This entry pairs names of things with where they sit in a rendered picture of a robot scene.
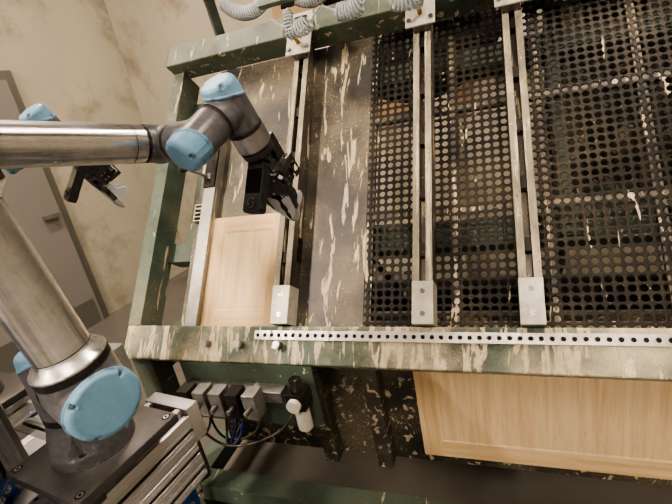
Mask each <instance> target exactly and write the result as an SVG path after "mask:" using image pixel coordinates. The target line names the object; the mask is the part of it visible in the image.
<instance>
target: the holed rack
mask: <svg viewBox="0 0 672 504"><path fill-rule="evenodd" d="M254 340H297V341H353V342H409V343H466V344H522V345H578V346H634V347H672V334H608V333H498V332H388V331H279V330H255V334H254Z"/></svg>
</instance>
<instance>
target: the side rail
mask: <svg viewBox="0 0 672 504"><path fill-rule="evenodd" d="M199 89H200V87H199V86H198V85H197V84H196V83H195V82H194V81H193V80H192V79H191V78H190V77H189V76H188V75H187V74H186V73H184V72H183V73H179V74H175V75H174V76H173V82H172V87H171V93H170V98H169V104H168V109H167V115H166V120H165V124H168V123H173V122H179V121H184V120H188V119H189V118H190V117H191V116H192V112H193V106H194V105H197V102H198V96H199ZM185 176H186V173H180V172H179V171H178V165H176V164H175V163H174V162H168V163H165V164H157V170H156V175H155V181H154V186H153V192H152V197H151V203H150V208H149V214H148V219H147V225H146V230H145V236H144V241H143V247H142V252H141V258H140V263H139V269H138V274H137V280H136V285H135V291H134V296H133V302H132V307H131V313H130V318H129V324H128V325H141V326H162V319H163V313H164V307H165V301H166V294H167V288H168V282H169V276H170V270H171V264H170V263H168V259H169V253H170V247H171V244H175V239H176V232H177V226H178V220H179V214H180V207H181V201H182V195H183V189H184V183H185Z"/></svg>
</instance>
